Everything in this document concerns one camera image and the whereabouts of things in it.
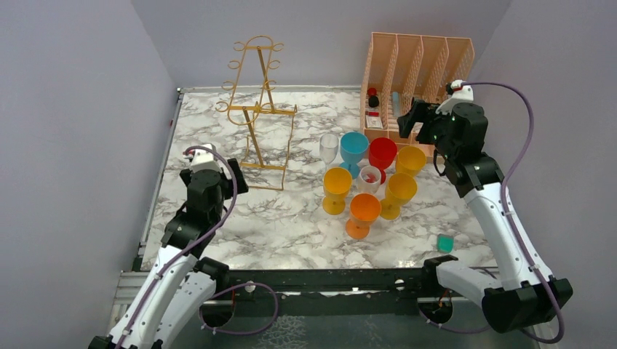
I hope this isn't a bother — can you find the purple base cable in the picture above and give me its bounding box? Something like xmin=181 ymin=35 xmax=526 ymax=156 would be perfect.
xmin=417 ymin=308 xmax=490 ymax=335
xmin=198 ymin=282 xmax=279 ymax=337

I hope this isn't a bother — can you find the green small block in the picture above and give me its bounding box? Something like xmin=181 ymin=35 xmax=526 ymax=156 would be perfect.
xmin=437 ymin=234 xmax=454 ymax=254

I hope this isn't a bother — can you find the clear front wine glass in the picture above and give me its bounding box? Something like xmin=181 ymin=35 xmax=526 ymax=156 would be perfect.
xmin=357 ymin=165 xmax=382 ymax=194

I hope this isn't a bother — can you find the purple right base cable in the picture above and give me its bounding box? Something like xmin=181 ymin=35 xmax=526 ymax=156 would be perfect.
xmin=417 ymin=308 xmax=490 ymax=335

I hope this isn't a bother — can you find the red black small bottle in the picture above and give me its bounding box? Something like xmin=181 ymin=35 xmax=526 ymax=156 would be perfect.
xmin=367 ymin=87 xmax=380 ymax=108

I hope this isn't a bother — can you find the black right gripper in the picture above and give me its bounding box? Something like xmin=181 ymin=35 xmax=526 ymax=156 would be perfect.
xmin=397 ymin=100 xmax=456 ymax=161

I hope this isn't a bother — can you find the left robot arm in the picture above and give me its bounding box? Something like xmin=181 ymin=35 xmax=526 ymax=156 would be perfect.
xmin=89 ymin=155 xmax=248 ymax=348

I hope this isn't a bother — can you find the gold wire glass rack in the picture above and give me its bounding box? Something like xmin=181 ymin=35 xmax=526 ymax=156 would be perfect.
xmin=215 ymin=35 xmax=298 ymax=192

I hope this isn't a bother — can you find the white red labelled box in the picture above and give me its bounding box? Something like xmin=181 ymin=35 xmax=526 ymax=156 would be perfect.
xmin=365 ymin=111 xmax=383 ymax=129

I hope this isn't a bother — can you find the yellow front wine glass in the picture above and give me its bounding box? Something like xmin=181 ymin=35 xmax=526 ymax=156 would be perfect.
xmin=395 ymin=145 xmax=426 ymax=177

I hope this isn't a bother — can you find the orange wine glass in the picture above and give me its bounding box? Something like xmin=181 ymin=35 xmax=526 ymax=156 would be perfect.
xmin=346 ymin=193 xmax=382 ymax=239

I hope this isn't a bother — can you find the red plastic wine glass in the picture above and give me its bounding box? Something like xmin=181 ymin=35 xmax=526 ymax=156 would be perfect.
xmin=368 ymin=137 xmax=398 ymax=184

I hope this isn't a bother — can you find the blue plastic wine glass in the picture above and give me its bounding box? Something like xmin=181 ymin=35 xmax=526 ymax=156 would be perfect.
xmin=339 ymin=132 xmax=370 ymax=179

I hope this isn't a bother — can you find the light blue tube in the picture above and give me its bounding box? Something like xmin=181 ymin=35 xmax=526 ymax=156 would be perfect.
xmin=391 ymin=92 xmax=401 ymax=118

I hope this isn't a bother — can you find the clear wine glass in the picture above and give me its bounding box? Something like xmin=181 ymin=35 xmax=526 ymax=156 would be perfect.
xmin=319 ymin=133 xmax=339 ymax=171
xmin=357 ymin=165 xmax=382 ymax=194

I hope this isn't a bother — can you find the yellow wine glass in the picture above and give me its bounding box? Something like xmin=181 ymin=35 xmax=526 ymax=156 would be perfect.
xmin=395 ymin=145 xmax=426 ymax=177
xmin=322 ymin=167 xmax=352 ymax=215
xmin=380 ymin=173 xmax=418 ymax=220

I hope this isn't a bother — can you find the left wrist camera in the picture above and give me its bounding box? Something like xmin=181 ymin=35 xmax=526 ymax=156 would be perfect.
xmin=183 ymin=149 xmax=222 ymax=172

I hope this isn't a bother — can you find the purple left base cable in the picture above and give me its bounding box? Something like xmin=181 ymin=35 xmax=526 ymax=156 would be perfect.
xmin=198 ymin=282 xmax=279 ymax=337

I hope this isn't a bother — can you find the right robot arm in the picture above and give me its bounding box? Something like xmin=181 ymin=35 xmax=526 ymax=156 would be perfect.
xmin=397 ymin=100 xmax=573 ymax=333

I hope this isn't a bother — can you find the black mounting rail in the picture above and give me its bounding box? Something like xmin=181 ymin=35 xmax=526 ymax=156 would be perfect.
xmin=201 ymin=268 xmax=447 ymax=318

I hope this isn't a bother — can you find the peach plastic file organizer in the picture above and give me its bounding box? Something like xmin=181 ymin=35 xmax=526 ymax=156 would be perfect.
xmin=359 ymin=32 xmax=475 ymax=148

